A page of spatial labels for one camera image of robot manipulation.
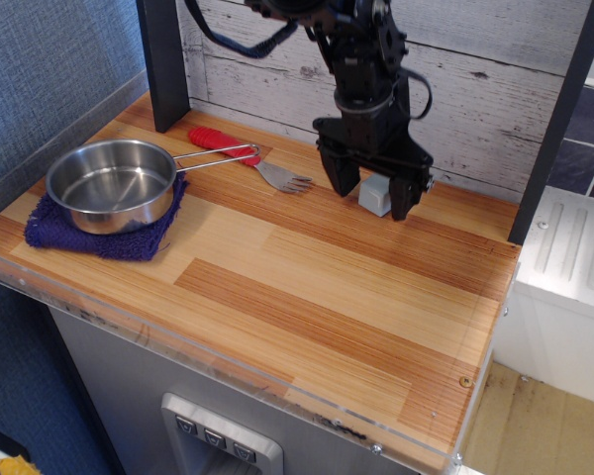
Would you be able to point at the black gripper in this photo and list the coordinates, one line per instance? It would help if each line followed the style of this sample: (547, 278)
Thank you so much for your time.
(376, 136)

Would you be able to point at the dark post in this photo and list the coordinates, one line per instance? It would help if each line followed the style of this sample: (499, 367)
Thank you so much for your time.
(164, 62)
(567, 99)

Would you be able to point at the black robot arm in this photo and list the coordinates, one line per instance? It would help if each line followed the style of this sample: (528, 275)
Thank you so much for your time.
(363, 49)

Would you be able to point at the purple towel cloth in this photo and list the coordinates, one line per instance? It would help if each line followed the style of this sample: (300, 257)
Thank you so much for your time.
(46, 227)

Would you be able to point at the stainless steel pot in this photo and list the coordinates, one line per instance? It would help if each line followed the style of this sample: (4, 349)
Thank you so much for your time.
(120, 186)

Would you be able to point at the white toy sink unit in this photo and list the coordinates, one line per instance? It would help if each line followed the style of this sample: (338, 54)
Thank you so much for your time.
(547, 330)

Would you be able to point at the dark left post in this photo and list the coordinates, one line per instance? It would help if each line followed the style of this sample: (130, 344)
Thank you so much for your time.
(164, 62)

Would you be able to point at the grey cube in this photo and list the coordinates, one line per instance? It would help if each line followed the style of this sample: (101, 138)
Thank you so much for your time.
(374, 195)

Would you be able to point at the silver dispenser panel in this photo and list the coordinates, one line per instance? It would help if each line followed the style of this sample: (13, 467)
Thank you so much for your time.
(205, 442)

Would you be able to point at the yellow black object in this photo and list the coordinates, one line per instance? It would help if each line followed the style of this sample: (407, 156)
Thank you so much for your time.
(17, 466)

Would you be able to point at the clear acrylic edge guard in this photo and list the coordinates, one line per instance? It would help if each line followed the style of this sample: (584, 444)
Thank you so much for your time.
(127, 363)

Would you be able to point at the red-handled metal fork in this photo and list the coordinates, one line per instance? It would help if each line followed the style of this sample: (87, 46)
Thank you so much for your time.
(277, 177)

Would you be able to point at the dark right post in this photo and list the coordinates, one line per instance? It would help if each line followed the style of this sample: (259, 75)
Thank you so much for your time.
(567, 99)

